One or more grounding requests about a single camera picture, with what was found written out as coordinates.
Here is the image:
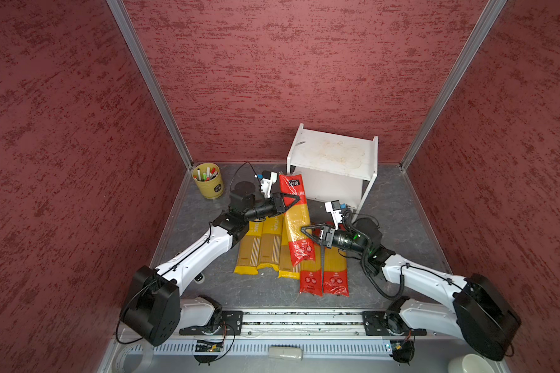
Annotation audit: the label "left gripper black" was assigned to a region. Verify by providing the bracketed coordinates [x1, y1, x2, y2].
[244, 191, 300, 222]

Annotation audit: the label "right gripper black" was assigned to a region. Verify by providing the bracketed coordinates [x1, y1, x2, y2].
[301, 223, 369, 255]

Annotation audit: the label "red pasta package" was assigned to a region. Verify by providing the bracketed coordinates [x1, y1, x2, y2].
[323, 246, 349, 297]
[279, 174, 315, 267]
[300, 244, 323, 297]

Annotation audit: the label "yellow pasta package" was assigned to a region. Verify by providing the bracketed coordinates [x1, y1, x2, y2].
[234, 222, 264, 276]
[278, 225, 300, 280]
[257, 215, 284, 271]

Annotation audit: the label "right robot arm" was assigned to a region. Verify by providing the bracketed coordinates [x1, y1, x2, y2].
[301, 218, 521, 361]

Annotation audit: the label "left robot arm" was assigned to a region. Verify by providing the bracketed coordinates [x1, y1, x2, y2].
[119, 182, 305, 347]

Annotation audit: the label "white two-tier shelf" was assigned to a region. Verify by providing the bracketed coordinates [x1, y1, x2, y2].
[286, 124, 379, 213]

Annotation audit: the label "yellow pen holder cup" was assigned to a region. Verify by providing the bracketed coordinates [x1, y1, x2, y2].
[191, 163, 224, 200]

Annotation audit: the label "white bowl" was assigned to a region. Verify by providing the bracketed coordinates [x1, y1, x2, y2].
[447, 354, 495, 373]

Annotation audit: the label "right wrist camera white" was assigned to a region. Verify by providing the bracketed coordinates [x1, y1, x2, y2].
[324, 200, 346, 229]

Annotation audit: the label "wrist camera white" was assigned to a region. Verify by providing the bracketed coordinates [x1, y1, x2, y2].
[257, 171, 278, 198]
[324, 200, 346, 229]

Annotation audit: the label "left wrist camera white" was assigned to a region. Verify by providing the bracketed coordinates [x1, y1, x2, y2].
[257, 171, 278, 198]

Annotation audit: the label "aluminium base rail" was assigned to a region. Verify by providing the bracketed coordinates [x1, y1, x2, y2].
[173, 299, 463, 339]

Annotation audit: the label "white cable duct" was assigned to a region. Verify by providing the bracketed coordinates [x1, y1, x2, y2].
[153, 339, 393, 360]

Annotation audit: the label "left aluminium corner post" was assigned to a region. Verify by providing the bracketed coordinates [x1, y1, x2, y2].
[107, 0, 193, 169]

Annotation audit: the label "aluminium corner post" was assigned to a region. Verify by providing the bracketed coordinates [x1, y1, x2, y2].
[400, 0, 507, 173]
[107, 0, 193, 169]

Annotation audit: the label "right aluminium corner post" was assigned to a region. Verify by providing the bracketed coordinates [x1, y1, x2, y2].
[400, 0, 507, 173]

